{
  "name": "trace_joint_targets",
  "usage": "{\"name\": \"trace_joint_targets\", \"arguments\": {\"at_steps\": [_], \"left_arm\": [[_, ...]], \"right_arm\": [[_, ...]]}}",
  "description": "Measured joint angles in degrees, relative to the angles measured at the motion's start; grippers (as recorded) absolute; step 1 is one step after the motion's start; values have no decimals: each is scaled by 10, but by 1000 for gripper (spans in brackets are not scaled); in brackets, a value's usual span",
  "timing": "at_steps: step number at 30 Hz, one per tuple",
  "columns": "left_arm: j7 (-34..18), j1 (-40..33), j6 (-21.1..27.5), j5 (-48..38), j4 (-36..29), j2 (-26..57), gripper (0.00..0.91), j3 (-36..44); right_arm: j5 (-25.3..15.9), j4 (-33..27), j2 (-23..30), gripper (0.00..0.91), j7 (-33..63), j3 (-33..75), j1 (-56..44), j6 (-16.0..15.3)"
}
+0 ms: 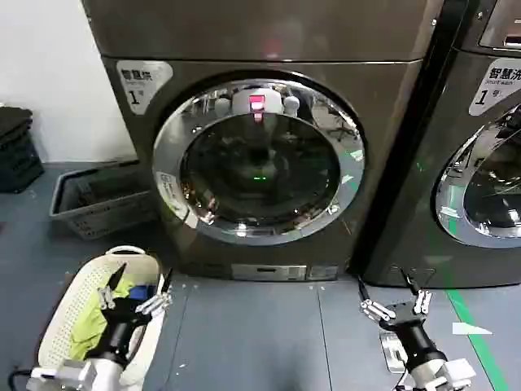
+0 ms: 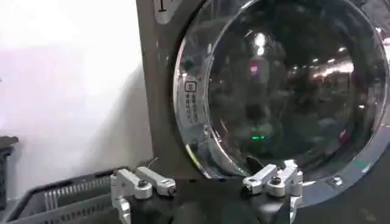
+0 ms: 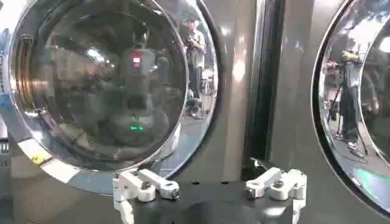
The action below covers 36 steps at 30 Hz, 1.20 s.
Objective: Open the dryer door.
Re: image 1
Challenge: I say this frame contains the green floor tape strip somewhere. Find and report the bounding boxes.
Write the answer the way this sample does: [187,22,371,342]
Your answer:
[444,286,510,391]

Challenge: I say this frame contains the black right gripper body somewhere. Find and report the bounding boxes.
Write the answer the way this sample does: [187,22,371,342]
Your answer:
[379,300,446,368]

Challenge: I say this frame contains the silver floor plate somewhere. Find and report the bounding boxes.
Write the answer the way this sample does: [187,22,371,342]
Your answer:
[379,328,410,374]

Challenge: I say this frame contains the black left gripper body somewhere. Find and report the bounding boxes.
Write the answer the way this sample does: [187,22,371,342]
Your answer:
[86,298,148,361]

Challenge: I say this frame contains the white floor label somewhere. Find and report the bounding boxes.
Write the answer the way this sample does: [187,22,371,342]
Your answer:
[451,322,494,336]

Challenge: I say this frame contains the black stacked crates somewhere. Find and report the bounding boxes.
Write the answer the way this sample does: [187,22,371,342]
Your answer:
[0,103,46,195]

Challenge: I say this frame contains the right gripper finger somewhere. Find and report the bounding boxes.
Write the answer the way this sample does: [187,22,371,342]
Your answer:
[357,275,396,323]
[400,267,431,318]

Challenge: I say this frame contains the yellow-green cloth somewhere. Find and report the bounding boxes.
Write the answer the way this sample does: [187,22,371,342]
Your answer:
[70,276,136,362]

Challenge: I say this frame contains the grey dryer with partial door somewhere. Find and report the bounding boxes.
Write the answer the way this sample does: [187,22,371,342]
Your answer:
[350,0,521,291]

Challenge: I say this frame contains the round glass dryer door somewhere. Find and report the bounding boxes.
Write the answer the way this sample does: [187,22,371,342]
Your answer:
[151,71,366,248]

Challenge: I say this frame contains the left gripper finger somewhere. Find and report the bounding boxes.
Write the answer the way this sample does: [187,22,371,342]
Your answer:
[135,267,175,318]
[96,262,128,311]

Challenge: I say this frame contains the blue cloth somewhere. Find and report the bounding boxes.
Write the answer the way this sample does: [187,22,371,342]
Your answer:
[127,284,159,301]

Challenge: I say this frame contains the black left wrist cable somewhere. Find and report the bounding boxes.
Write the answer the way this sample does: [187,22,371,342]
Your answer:
[7,365,34,391]

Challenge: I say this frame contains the white perforated laundry basket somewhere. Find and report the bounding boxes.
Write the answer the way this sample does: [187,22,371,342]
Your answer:
[36,244,166,391]

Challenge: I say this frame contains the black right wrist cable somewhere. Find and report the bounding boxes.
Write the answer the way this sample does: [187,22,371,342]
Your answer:
[392,353,409,391]

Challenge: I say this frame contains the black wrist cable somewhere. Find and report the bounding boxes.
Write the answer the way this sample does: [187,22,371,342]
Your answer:
[7,365,34,391]
[392,353,409,391]

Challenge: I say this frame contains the grey plastic laundry basket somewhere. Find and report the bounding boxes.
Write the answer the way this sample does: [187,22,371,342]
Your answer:
[48,160,160,240]

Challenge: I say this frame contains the grey front-load dryer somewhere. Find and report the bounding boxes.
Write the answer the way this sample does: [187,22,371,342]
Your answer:
[79,0,449,283]

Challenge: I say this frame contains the round chrome-rimmed dryer door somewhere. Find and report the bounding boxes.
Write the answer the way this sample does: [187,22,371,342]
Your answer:
[433,102,521,250]

